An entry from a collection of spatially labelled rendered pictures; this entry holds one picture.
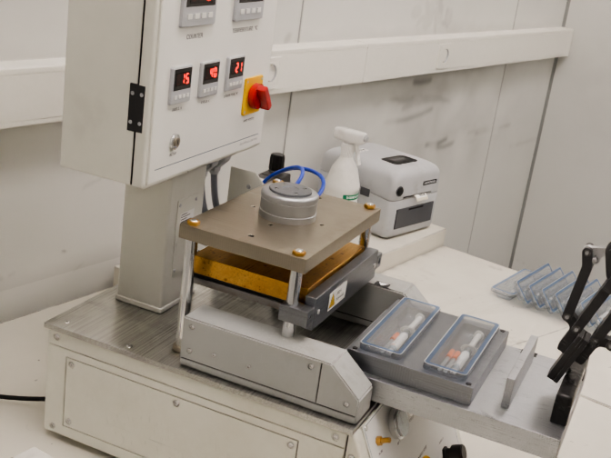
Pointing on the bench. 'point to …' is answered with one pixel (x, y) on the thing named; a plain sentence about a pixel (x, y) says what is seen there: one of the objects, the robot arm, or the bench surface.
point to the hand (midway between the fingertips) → (568, 355)
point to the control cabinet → (164, 117)
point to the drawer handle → (564, 401)
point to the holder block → (395, 372)
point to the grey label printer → (393, 186)
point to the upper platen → (263, 274)
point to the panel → (378, 420)
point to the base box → (171, 413)
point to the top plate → (282, 224)
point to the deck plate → (342, 331)
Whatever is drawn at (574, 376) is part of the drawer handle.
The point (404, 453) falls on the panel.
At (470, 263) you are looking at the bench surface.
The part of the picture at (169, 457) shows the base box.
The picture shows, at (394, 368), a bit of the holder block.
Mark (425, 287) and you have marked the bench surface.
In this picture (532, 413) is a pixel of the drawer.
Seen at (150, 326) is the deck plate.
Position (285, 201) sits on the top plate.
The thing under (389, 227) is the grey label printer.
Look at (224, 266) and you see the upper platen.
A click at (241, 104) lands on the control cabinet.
